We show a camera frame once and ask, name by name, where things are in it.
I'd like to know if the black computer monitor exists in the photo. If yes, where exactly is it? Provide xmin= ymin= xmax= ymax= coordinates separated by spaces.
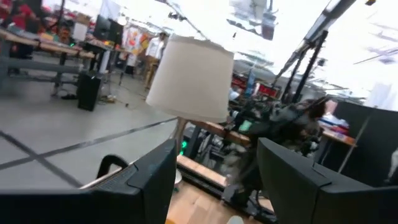
xmin=107 ymin=18 xmax=124 ymax=44
xmin=93 ymin=14 xmax=111 ymax=41

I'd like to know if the tapered shade lamp chrome base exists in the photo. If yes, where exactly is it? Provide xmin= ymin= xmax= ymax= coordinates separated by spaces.
xmin=145 ymin=34 xmax=235 ymax=189

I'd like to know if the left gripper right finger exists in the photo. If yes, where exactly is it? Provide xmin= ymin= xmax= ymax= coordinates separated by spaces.
xmin=256 ymin=137 xmax=398 ymax=224

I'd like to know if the black computer tower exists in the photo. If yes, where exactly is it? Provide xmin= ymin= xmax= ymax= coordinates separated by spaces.
xmin=76 ymin=72 xmax=102 ymax=112

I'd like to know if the hanging black camera mount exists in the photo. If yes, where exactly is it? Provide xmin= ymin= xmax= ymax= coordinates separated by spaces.
xmin=260 ymin=0 xmax=278 ymax=41

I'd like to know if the wooden background table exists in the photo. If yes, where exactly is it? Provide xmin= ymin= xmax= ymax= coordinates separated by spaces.
xmin=189 ymin=119 xmax=251 ymax=147

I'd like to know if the standing person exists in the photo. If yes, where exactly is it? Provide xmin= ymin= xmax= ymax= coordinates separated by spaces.
xmin=144 ymin=30 xmax=168 ymax=91

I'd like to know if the black partition panel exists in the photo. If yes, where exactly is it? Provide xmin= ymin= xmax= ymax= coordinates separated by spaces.
xmin=317 ymin=101 xmax=398 ymax=187

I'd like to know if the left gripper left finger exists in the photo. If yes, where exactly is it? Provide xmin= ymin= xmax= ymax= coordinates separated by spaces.
xmin=0 ymin=138 xmax=178 ymax=224

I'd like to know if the background work desk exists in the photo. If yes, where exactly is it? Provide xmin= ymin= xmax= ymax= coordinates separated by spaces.
xmin=0 ymin=27 xmax=96 ymax=94

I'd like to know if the black aluminium rig frame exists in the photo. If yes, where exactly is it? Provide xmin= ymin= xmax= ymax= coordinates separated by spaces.
xmin=79 ymin=0 xmax=358 ymax=224

